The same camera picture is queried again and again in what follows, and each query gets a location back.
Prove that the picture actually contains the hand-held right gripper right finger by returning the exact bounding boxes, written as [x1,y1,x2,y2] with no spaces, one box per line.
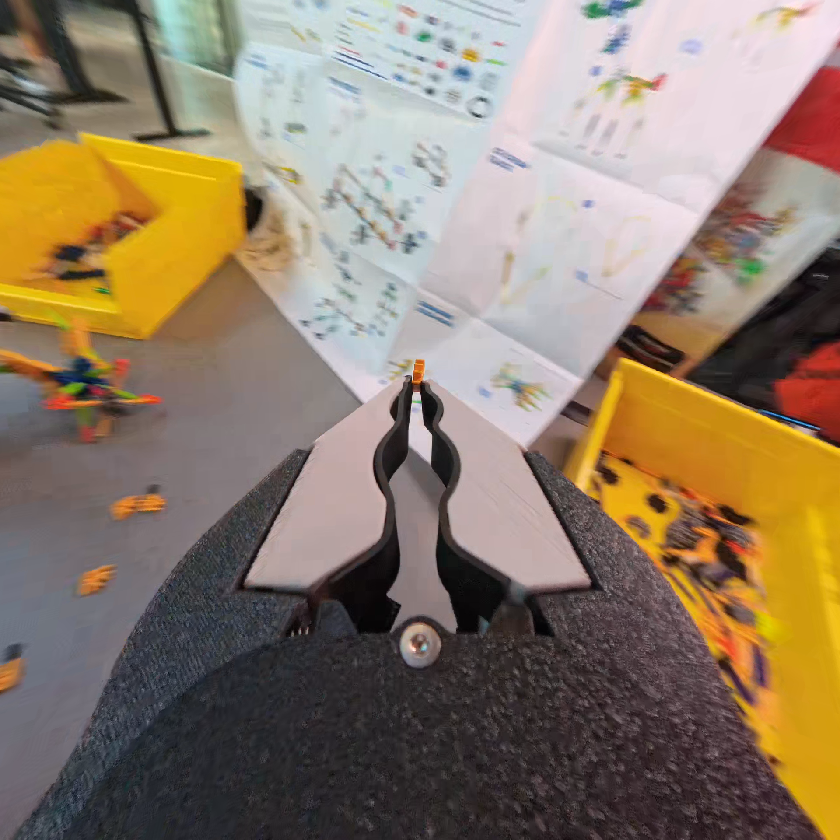
[420,382,593,632]

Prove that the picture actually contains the cardboard toy set box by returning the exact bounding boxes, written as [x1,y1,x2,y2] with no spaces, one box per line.
[594,66,840,395]

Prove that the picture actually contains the black and red bag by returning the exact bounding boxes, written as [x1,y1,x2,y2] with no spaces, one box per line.
[686,249,840,447]

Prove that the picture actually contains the pile of toy building pieces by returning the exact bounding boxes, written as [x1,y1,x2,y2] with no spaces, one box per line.
[36,211,151,298]

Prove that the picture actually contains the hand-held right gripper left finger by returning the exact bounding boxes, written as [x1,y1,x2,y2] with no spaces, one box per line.
[244,381,412,632]

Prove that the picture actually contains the colourful toy construction model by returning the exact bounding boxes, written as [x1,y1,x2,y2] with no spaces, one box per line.
[0,315,163,445]

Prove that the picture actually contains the printed instruction sheet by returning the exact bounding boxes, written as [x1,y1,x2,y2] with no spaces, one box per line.
[233,0,840,448]

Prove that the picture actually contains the scattered loose toy pieces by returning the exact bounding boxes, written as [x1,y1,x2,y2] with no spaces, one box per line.
[587,451,785,772]

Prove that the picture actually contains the grey desk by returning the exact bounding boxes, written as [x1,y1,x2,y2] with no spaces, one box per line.
[0,259,618,821]

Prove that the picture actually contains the yellow storage bin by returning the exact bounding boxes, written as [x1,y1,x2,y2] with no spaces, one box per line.
[0,133,248,341]
[563,357,840,840]

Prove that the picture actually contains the wooden standing desk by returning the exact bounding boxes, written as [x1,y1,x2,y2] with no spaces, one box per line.
[36,0,212,142]

